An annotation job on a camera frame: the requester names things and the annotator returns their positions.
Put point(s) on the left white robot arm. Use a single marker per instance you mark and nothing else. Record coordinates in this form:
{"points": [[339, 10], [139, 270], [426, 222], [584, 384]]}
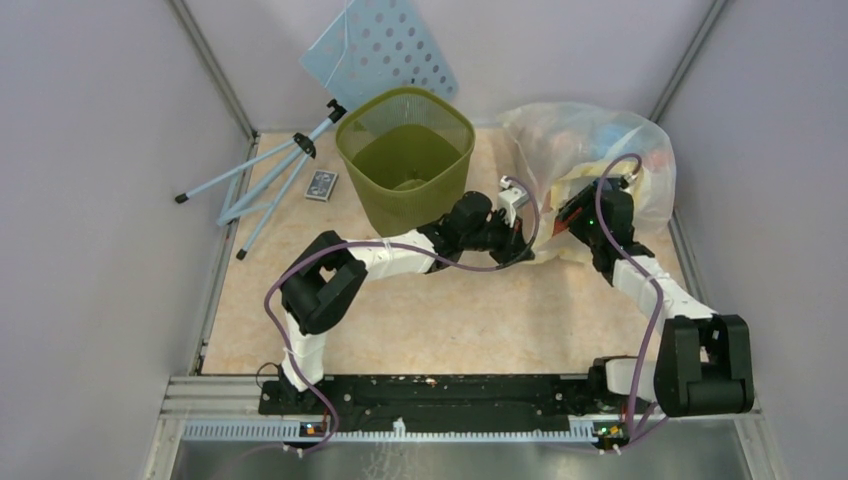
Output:
{"points": [[318, 289]]}

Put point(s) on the blue playing card box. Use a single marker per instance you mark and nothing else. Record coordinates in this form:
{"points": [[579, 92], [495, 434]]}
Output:
{"points": [[321, 186]]}

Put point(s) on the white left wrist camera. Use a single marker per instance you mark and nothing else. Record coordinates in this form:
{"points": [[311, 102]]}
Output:
{"points": [[511, 197]]}

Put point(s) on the blue perforated board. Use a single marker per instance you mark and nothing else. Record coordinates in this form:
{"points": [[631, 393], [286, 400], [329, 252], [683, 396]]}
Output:
{"points": [[375, 46]]}

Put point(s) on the light blue tripod stand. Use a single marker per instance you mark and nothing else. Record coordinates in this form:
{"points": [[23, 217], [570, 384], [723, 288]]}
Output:
{"points": [[301, 149]]}

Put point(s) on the green ribbed trash bin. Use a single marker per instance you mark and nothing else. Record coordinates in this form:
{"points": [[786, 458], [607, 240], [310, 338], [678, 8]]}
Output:
{"points": [[407, 152]]}

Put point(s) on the white slotted cable duct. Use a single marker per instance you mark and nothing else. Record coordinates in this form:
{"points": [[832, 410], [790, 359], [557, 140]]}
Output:
{"points": [[291, 431]]}

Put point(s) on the large clear plastic bag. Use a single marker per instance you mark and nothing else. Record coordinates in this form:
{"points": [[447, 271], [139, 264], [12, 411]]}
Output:
{"points": [[560, 147]]}

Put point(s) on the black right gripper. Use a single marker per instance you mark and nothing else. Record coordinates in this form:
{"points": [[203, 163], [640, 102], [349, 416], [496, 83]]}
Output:
{"points": [[584, 200]]}

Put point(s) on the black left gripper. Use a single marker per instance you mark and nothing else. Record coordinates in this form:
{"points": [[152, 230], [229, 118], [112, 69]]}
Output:
{"points": [[514, 248]]}

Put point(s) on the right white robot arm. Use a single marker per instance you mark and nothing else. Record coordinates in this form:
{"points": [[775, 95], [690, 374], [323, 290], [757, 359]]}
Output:
{"points": [[703, 365]]}

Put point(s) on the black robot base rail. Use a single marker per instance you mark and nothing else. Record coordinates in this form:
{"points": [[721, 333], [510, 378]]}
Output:
{"points": [[499, 403]]}

